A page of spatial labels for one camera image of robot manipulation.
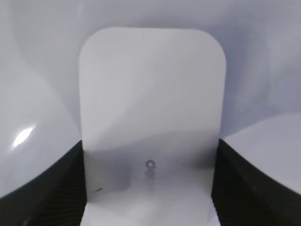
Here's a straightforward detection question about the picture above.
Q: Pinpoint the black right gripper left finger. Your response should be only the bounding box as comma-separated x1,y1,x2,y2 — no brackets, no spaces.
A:
0,141,87,226

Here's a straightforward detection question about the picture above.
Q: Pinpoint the white rectangular whiteboard eraser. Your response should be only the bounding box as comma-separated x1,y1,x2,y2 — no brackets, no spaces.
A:
79,27,226,226

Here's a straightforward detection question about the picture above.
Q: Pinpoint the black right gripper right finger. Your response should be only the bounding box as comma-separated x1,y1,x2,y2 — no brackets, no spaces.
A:
211,139,301,226

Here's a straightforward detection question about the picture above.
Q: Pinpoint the whiteboard with grey frame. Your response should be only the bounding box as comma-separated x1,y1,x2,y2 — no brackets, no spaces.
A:
0,0,301,196

